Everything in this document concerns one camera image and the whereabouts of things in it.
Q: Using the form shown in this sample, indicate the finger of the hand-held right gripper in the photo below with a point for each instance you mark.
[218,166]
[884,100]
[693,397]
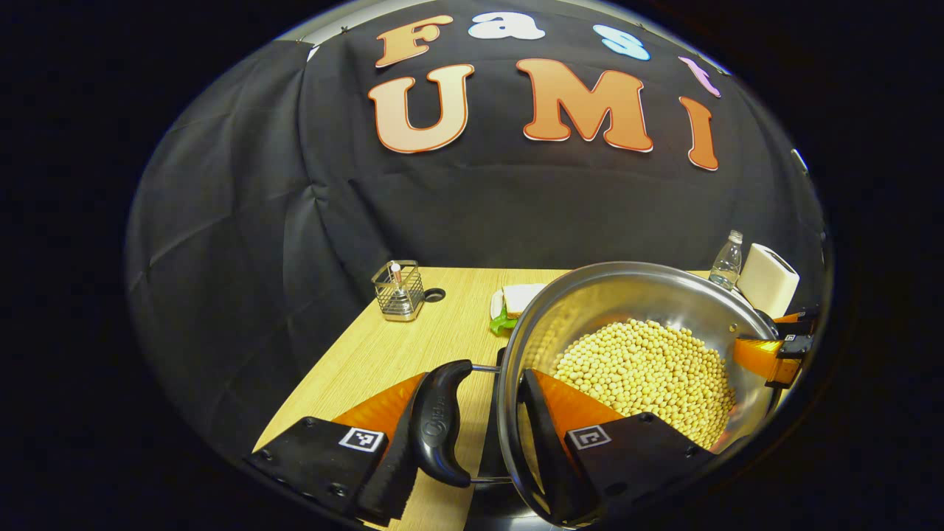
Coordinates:
[800,318]
[763,358]

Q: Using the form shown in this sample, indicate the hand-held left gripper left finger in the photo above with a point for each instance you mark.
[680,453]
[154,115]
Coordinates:
[387,479]

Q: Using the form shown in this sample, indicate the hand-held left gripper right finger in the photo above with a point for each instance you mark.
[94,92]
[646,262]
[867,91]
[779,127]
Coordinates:
[549,457]

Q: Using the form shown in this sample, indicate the black induction cooktop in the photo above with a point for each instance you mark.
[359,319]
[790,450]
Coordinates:
[490,509]

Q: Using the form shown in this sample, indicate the white toaster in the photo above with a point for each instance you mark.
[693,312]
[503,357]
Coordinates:
[771,280]

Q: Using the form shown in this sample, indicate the clear plastic bottle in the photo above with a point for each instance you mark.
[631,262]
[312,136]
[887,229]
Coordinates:
[726,262]

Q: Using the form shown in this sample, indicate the large pile of yellow soybeans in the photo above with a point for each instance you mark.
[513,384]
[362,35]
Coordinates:
[649,369]

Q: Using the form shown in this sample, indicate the sandwich with lettuce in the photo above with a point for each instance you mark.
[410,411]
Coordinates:
[520,296]

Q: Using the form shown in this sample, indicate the black desk grommet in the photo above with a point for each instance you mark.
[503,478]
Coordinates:
[434,295]

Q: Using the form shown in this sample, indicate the black backdrop cloth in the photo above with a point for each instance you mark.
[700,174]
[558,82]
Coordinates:
[258,221]

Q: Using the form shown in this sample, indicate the row of black clips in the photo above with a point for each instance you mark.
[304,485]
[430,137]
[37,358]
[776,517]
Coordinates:
[343,30]

